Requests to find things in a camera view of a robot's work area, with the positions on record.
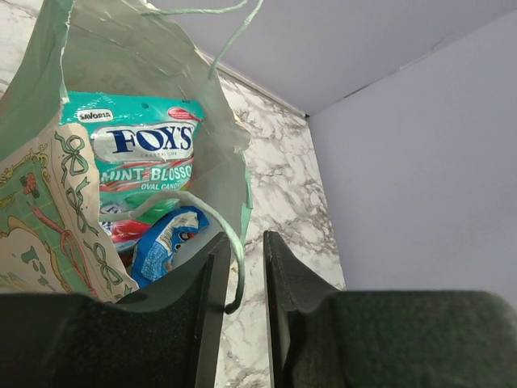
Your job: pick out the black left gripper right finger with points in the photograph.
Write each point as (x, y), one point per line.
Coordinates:
(320, 336)

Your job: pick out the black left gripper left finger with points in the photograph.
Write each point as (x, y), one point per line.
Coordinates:
(165, 335)

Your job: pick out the green paper gift bag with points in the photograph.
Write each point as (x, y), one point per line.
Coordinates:
(53, 237)

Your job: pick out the green Fox's mint candy bag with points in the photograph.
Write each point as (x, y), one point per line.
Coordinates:
(141, 144)

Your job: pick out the blue Oreo snack pack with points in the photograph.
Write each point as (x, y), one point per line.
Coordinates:
(155, 252)

